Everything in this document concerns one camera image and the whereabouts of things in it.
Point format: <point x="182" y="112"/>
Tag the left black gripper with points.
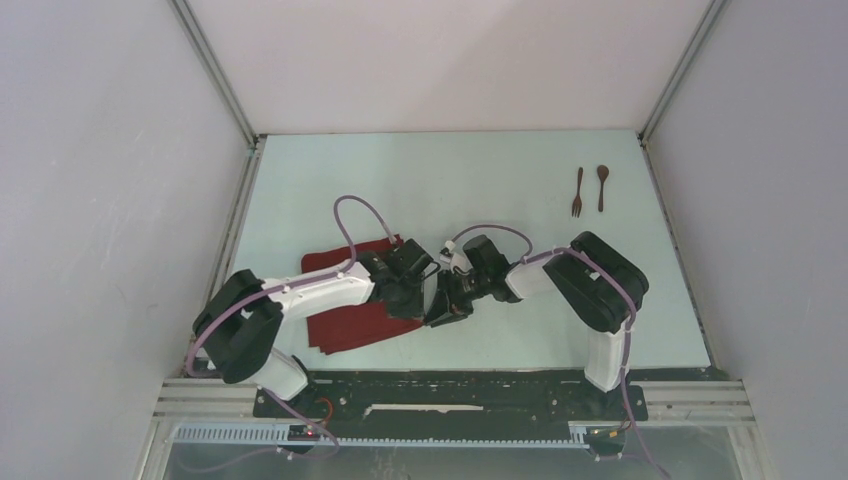
<point x="414" y="309"/>

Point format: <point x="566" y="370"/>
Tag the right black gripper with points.
<point x="448" y="303"/>

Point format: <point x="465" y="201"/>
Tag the red cloth napkin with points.
<point x="351" y="327"/>

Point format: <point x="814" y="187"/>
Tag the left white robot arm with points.
<point x="239" y="326"/>

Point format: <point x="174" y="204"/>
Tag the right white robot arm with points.
<point x="602" y="287"/>

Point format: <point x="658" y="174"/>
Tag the brown wooden fork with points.
<point x="576" y="206"/>

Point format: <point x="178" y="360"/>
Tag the brown wooden spoon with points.
<point x="603" y="173"/>

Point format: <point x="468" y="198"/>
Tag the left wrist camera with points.
<point x="408" y="262"/>

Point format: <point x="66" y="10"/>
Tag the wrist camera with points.
<point x="478" y="257"/>
<point x="408" y="262"/>

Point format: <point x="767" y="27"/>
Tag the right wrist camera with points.
<point x="478" y="257"/>

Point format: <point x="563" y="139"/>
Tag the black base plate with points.
<point x="473" y="405"/>

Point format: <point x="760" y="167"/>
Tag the aluminium frame rail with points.
<point x="204" y="400"/>

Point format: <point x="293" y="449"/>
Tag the white cable duct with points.
<point x="286" y="435"/>

